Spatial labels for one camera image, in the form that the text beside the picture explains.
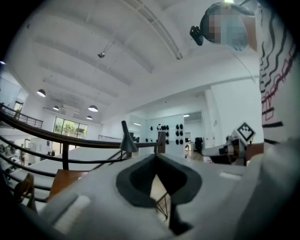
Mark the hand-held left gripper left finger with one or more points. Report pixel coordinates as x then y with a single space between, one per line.
131 185

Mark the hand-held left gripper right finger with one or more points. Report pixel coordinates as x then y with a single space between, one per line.
182 182

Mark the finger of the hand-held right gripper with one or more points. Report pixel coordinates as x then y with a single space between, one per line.
214 150

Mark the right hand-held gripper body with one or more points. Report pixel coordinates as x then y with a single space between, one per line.
245 132

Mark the black desk lamp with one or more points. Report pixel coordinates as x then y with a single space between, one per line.
127 143

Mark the person's right forearm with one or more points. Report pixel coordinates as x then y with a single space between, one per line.
255 151

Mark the person in white shirt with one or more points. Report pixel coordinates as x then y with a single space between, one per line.
281 70

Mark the dark wooden stair railing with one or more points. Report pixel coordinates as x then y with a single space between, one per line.
65 157

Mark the blue face mask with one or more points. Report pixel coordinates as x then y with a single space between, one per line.
235 35

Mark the dark wooden chair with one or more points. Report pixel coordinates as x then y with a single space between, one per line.
28 185

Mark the person's head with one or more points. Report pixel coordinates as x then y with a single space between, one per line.
215 25

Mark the black balcony railing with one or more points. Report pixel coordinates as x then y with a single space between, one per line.
28 120

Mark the hanging ceiling spotlight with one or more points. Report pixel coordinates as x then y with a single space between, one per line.
101 55

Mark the white wall board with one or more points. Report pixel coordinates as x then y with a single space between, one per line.
171 150

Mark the group of black wall-mounted items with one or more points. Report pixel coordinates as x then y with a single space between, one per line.
179 134

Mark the blue wall poster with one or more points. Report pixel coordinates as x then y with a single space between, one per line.
48 146

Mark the black head-worn camera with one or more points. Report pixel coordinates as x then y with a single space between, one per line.
197 35

